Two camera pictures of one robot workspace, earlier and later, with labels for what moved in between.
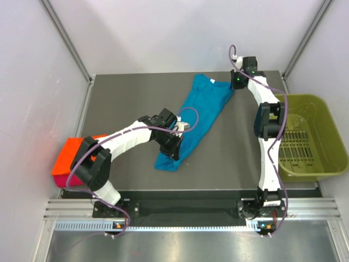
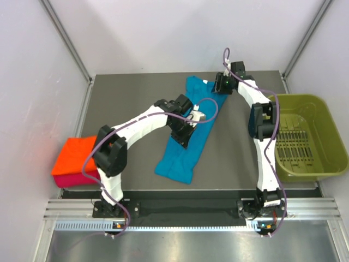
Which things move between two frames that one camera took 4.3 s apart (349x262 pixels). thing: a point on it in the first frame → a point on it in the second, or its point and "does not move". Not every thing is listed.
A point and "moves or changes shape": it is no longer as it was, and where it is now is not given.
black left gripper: x=173 y=151 → x=184 y=138
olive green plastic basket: x=312 y=147 does not move
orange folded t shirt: x=64 y=163 does not move
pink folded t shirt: x=61 y=180 does not move
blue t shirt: x=206 y=96 moves or changes shape
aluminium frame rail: x=68 y=209 does not move
